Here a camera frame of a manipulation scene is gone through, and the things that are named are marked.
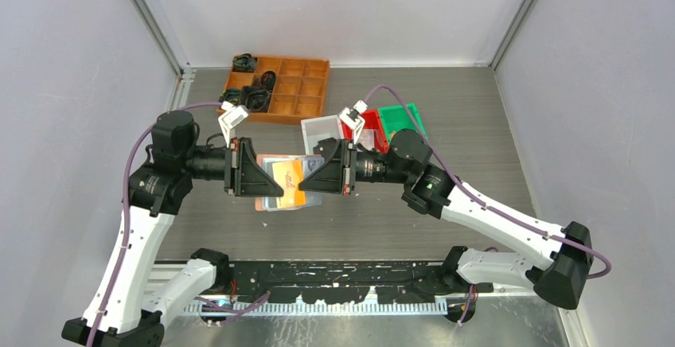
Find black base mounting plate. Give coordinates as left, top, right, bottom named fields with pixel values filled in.
left=203, top=260, right=469, bottom=305

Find purple cable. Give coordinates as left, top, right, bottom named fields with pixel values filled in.
left=84, top=102, right=271, bottom=347
left=364, top=84, right=613, bottom=327

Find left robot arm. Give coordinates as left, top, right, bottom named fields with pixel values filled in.
left=61, top=103, right=283, bottom=346

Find large black strap bundle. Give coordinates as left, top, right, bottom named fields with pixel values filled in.
left=240, top=86, right=272, bottom=114

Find orange compartment tray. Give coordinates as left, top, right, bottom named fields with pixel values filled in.
left=220, top=53, right=330, bottom=124

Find green black strap left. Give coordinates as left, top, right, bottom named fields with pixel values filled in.
left=218, top=88, right=243, bottom=108

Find red plastic bin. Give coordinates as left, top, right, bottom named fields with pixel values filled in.
left=362, top=109, right=388, bottom=153

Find green plastic bin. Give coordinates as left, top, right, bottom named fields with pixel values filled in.
left=377, top=103, right=427, bottom=142

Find clear packets in red bin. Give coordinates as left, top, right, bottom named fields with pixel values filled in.
left=359, top=129, right=380, bottom=151

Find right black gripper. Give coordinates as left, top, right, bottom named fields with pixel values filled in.
left=300, top=137, right=412, bottom=193

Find white plastic bin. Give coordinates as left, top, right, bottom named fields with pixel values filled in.
left=300, top=115, right=344, bottom=154

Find black strap top compartment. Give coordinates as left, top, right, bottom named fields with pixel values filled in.
left=232, top=53, right=259, bottom=73

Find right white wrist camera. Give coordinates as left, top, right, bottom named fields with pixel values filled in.
left=337, top=100, right=368, bottom=144

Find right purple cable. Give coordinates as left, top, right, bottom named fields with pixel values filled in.
left=364, top=84, right=613, bottom=327

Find orange credit card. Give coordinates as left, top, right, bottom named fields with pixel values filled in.
left=271, top=159, right=306, bottom=209

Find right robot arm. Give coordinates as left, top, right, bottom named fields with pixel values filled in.
left=299, top=129, right=594, bottom=310

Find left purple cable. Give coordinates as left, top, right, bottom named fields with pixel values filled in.
left=84, top=102, right=271, bottom=347

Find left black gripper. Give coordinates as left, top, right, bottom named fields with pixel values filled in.
left=181, top=137, right=284, bottom=197

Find pink leather card holder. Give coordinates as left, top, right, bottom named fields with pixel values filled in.
left=255, top=154, right=324, bottom=212

